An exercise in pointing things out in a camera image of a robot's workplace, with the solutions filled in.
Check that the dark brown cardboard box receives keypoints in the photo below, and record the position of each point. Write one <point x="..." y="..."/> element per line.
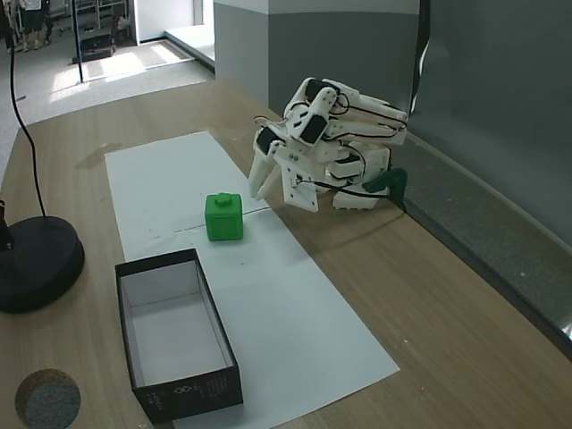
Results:
<point x="187" y="395"/>

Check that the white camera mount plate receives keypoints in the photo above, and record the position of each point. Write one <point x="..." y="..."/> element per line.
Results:
<point x="301" y="194"/>

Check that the black round stand base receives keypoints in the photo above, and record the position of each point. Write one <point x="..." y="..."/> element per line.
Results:
<point x="36" y="263"/>

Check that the green cube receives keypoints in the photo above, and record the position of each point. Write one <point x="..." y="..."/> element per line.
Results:
<point x="224" y="221"/>

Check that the green table clamp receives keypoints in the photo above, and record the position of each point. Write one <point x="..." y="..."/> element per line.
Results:
<point x="395" y="178"/>

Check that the person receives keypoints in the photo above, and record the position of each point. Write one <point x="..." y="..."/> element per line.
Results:
<point x="33" y="18"/>

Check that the white paper sheet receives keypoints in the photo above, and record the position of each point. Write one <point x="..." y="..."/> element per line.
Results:
<point x="170" y="179"/>
<point x="286" y="313"/>

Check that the black vertical pole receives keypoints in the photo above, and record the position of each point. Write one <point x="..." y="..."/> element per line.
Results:
<point x="79" y="40"/>

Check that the black hanging strip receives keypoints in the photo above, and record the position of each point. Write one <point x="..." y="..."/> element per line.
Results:
<point x="423" y="27"/>

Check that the black case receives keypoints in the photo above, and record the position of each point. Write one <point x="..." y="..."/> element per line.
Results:
<point x="95" y="44"/>

